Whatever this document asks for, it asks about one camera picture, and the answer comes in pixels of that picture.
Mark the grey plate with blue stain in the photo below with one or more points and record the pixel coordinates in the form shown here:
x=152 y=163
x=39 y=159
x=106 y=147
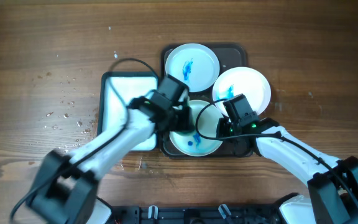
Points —
x=195 y=65

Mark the white plate front blue stain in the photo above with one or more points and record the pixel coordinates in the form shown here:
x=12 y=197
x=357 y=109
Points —
x=192 y=144

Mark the white plate blue stain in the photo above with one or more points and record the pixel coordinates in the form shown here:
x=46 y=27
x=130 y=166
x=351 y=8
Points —
x=246 y=81
x=192 y=144

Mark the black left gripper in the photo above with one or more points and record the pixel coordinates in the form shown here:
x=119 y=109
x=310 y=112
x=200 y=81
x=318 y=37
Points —
x=182 y=119

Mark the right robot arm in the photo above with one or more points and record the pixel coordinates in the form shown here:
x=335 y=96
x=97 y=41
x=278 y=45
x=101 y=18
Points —
x=332 y=182

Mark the large dark brown tray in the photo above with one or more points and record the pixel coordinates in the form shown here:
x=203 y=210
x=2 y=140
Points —
x=230 y=55

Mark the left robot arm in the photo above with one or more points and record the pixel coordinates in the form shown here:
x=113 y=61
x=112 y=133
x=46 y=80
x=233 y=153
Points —
x=65 y=188

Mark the small dark soapy water tray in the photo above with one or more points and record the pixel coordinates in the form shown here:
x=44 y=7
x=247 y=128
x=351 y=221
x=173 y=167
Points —
x=117 y=91

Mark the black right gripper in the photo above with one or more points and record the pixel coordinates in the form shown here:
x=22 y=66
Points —
x=222 y=132

